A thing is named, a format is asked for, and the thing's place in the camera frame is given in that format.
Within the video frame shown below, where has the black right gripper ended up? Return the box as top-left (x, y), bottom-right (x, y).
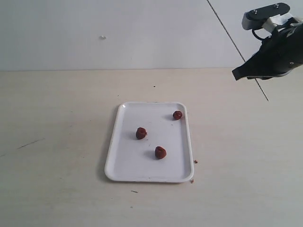
top-left (232, 24), bottom-right (303, 81)

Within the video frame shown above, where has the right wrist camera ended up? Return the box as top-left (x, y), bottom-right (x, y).
top-left (242, 2), bottom-right (302, 33)

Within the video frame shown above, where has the white plastic tray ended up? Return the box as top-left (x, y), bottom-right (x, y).
top-left (104, 102), bottom-right (194, 183)

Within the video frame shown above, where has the thin metal skewer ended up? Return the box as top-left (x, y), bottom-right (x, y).
top-left (207, 0), bottom-right (269, 102)

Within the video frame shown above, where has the red hawthorn ball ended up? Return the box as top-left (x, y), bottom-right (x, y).
top-left (155, 146), bottom-right (167, 159)
top-left (173, 111), bottom-right (183, 120)
top-left (135, 127), bottom-right (147, 140)

